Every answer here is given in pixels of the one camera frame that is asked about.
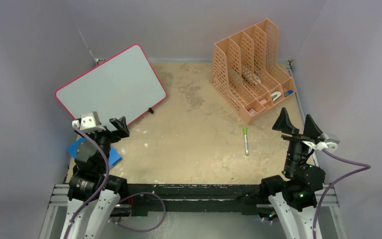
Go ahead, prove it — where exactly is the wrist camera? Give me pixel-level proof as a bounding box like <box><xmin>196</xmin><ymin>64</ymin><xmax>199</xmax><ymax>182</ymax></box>
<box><xmin>72</xmin><ymin>112</ymin><xmax>106</xmax><ymax>133</ymax></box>
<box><xmin>303</xmin><ymin>132</ymin><xmax>340</xmax><ymax>153</ymax></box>

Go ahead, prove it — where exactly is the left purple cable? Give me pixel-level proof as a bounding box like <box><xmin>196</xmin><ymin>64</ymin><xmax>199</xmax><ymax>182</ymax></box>
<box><xmin>62</xmin><ymin>126</ymin><xmax>111</xmax><ymax>239</ymax></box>

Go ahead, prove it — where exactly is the pink framed whiteboard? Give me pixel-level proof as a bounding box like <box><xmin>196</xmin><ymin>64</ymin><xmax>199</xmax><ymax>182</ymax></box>
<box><xmin>55</xmin><ymin>44</ymin><xmax>167</xmax><ymax>130</ymax></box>

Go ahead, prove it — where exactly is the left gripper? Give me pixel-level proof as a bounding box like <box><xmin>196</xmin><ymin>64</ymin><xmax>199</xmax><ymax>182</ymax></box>
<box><xmin>75</xmin><ymin>116</ymin><xmax>128</xmax><ymax>171</ymax></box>

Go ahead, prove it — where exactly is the blue book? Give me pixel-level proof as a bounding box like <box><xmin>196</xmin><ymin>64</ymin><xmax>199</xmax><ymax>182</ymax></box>
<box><xmin>67</xmin><ymin>138</ymin><xmax>122</xmax><ymax>168</ymax></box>

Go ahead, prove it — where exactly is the small pink card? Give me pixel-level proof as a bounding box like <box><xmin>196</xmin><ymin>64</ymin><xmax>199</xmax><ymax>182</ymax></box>
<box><xmin>249</xmin><ymin>109</ymin><xmax>257</xmax><ymax>116</ymax></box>

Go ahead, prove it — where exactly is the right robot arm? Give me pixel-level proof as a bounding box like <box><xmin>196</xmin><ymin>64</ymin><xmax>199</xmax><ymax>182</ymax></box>
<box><xmin>259</xmin><ymin>108</ymin><xmax>325</xmax><ymax>239</ymax></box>

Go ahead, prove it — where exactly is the aluminium frame rail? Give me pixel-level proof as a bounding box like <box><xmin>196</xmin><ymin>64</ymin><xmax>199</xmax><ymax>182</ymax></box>
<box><xmin>39</xmin><ymin>184</ymin><xmax>69</xmax><ymax>239</ymax></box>

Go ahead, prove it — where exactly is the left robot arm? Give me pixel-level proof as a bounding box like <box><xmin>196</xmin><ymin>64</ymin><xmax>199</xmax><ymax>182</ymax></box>
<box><xmin>60</xmin><ymin>112</ymin><xmax>130</xmax><ymax>239</ymax></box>

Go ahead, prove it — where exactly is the white stapler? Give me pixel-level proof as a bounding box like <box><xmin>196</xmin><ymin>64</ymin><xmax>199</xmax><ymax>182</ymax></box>
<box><xmin>271</xmin><ymin>91</ymin><xmax>282</xmax><ymax>102</ymax></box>

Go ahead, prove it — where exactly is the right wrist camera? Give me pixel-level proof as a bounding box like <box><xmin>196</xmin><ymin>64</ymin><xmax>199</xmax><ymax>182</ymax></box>
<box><xmin>303</xmin><ymin>132</ymin><xmax>340</xmax><ymax>153</ymax></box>

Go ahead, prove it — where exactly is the orange file organizer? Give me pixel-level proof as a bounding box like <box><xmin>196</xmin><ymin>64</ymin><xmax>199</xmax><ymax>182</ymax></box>
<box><xmin>210</xmin><ymin>19</ymin><xmax>296</xmax><ymax>124</ymax></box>

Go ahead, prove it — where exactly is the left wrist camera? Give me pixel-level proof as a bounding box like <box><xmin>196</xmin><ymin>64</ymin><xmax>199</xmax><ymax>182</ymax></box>
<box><xmin>72</xmin><ymin>112</ymin><xmax>106</xmax><ymax>133</ymax></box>

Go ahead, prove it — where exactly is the green capped white marker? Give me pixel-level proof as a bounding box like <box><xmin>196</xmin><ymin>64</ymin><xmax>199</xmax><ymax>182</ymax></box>
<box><xmin>243</xmin><ymin>127</ymin><xmax>249</xmax><ymax>156</ymax></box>

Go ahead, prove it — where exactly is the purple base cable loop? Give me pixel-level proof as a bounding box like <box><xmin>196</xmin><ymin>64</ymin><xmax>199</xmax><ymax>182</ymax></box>
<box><xmin>110</xmin><ymin>192</ymin><xmax>167</xmax><ymax>233</ymax></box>

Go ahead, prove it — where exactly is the black base bar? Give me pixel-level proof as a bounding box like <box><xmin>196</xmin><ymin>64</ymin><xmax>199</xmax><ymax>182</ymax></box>
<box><xmin>128</xmin><ymin>184</ymin><xmax>270</xmax><ymax>216</ymax></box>

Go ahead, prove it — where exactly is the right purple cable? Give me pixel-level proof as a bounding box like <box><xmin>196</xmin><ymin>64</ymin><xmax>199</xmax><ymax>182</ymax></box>
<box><xmin>312</xmin><ymin>150</ymin><xmax>372</xmax><ymax>239</ymax></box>

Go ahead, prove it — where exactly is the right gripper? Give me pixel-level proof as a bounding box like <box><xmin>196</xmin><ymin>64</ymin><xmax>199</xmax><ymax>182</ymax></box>
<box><xmin>271</xmin><ymin>107</ymin><xmax>322</xmax><ymax>176</ymax></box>

